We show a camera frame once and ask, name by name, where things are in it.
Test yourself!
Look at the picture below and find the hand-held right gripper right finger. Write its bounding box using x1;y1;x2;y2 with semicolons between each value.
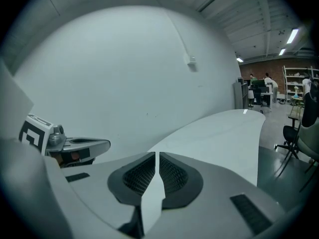
149;152;285;239

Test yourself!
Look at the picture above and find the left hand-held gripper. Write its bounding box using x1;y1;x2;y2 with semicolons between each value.
18;113;112;163

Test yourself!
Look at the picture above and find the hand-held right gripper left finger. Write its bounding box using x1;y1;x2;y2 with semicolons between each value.
44;152;156;238

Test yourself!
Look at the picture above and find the person's left hand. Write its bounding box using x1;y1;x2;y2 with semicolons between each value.
51;152;83;168

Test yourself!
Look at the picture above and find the grey cabinet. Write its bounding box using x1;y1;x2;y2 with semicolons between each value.
233;77;250;110

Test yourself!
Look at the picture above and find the desk with monitors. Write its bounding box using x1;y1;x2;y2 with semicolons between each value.
248;79;274;109

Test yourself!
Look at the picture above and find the black office chair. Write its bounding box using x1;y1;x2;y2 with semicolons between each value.
274;90;319;159

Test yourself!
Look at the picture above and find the white shelf rack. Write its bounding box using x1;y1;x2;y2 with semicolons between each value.
282;65;319;105

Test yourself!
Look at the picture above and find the white wall junction box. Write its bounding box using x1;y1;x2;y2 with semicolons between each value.
183;53;198;72

